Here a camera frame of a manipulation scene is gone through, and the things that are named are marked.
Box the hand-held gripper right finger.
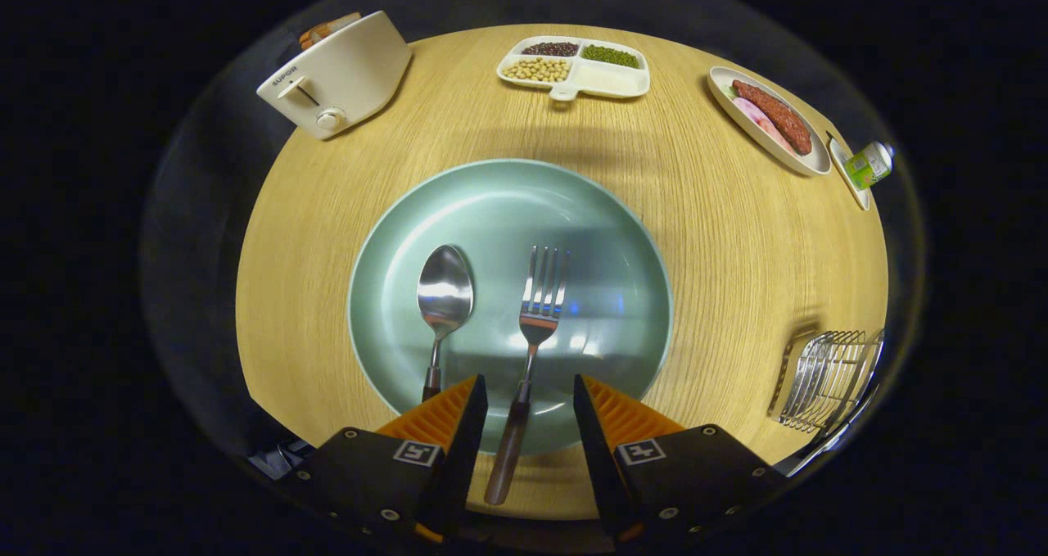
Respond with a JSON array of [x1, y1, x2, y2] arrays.
[[573, 373, 788, 546]]

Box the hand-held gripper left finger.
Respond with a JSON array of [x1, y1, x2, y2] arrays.
[[281, 373, 490, 545]]

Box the steel fork brown handle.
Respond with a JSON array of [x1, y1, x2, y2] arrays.
[[484, 246, 571, 506]]

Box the steel spoon brown handle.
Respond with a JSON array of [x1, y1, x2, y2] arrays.
[[417, 245, 475, 403]]

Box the pale green round plate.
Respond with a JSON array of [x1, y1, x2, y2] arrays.
[[348, 159, 674, 457]]

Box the pink ham slices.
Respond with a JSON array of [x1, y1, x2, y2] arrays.
[[733, 96, 791, 154]]

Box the white divided snack dish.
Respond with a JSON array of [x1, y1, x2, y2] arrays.
[[496, 36, 651, 102]]

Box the small white square dish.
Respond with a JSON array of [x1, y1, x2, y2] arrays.
[[827, 134, 871, 211]]

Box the white round meat plate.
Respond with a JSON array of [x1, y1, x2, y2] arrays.
[[707, 66, 833, 177]]

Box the brown grilled meat slab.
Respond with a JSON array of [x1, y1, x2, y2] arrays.
[[731, 79, 813, 156]]

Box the yellow soybeans portion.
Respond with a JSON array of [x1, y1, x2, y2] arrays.
[[501, 57, 571, 83]]

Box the cream white toaster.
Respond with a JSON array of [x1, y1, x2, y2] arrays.
[[256, 11, 413, 141]]

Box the green mung beans portion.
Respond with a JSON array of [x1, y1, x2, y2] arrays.
[[582, 44, 640, 70]]

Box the silver bottle green label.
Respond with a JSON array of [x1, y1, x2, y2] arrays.
[[845, 141, 896, 191]]

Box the brown toast slice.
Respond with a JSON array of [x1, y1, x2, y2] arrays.
[[301, 20, 358, 51], [299, 12, 362, 43]]

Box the silver wire cutlery rack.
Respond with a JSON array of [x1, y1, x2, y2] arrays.
[[767, 329, 887, 434]]

